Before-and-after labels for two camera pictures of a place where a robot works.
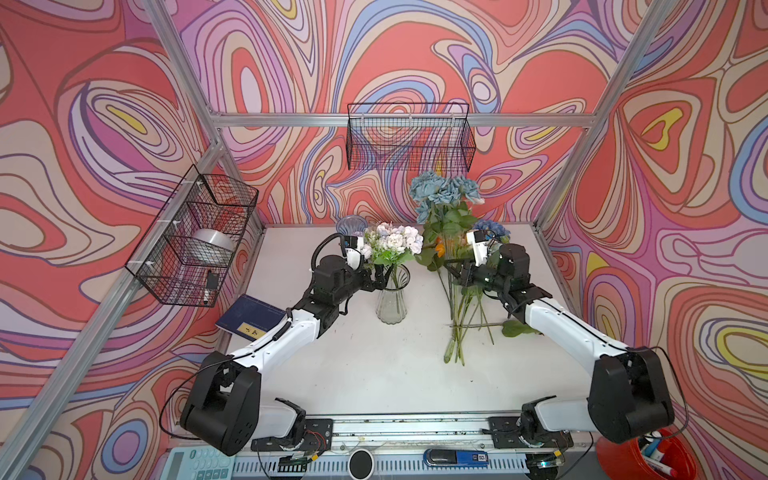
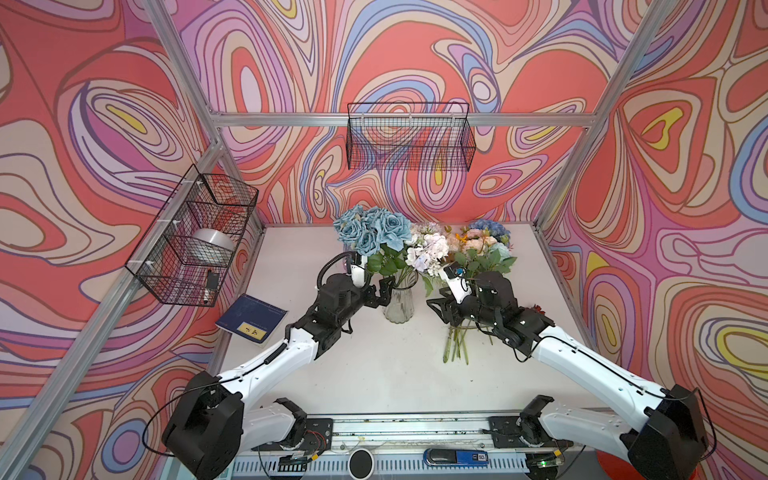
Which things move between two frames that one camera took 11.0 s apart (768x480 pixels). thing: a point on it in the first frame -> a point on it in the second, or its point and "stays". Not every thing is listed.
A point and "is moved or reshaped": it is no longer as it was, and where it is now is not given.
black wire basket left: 185,255 stays
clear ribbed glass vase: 392,305 is moved or reshaped
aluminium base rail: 414,447 stays
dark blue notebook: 250,318 stays
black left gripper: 379,282 -> 384,295
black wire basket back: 429,137 stays
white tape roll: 209,246 stays
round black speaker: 360,464 stays
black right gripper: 464,275 -> 448,311
